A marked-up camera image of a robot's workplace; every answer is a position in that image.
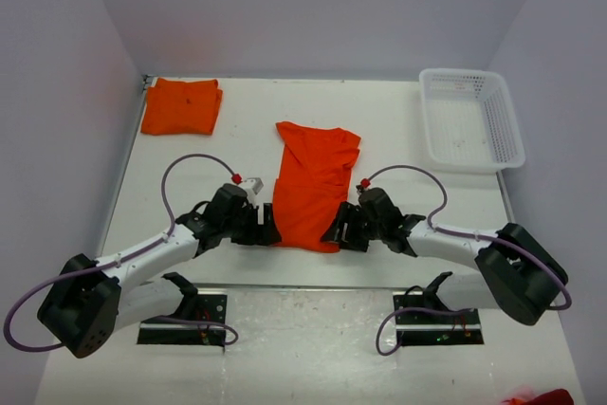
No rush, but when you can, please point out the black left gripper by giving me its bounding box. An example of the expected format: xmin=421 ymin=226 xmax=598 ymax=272
xmin=221 ymin=202 xmax=280 ymax=246

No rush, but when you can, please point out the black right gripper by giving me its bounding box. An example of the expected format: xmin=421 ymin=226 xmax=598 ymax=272
xmin=322 ymin=202 xmax=386 ymax=253

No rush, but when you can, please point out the orange t shirt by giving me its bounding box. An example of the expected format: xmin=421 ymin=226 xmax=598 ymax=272
xmin=272 ymin=121 xmax=360 ymax=253
xmin=140 ymin=78 xmax=223 ymax=136

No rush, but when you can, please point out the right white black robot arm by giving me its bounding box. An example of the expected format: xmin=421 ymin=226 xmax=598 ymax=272
xmin=321 ymin=188 xmax=568 ymax=325

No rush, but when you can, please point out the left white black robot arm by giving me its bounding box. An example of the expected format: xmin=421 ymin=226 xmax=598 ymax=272
xmin=37 ymin=177 xmax=281 ymax=359

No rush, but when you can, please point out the folded orange t shirt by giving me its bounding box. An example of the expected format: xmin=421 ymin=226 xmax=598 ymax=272
xmin=140 ymin=78 xmax=223 ymax=136

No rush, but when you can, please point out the white plastic laundry basket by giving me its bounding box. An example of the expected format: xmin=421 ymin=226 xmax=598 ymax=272
xmin=418 ymin=68 xmax=525 ymax=174

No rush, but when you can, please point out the red cloth at edge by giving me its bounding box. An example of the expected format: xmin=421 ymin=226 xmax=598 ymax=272
xmin=501 ymin=389 xmax=575 ymax=405

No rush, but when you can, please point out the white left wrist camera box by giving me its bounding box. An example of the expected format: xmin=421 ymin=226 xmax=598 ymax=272
xmin=240 ymin=177 xmax=264 ymax=195

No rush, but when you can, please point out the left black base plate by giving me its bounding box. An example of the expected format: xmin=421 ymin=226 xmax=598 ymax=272
xmin=137 ymin=287 xmax=230 ymax=348

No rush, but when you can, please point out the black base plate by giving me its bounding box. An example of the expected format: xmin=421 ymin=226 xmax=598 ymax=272
xmin=137 ymin=287 xmax=230 ymax=348
xmin=395 ymin=310 xmax=485 ymax=347

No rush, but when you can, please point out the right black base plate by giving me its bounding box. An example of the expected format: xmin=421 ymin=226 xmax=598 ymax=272
xmin=395 ymin=310 xmax=485 ymax=347

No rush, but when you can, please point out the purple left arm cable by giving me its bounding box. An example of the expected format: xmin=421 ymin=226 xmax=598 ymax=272
xmin=3 ymin=154 xmax=248 ymax=350

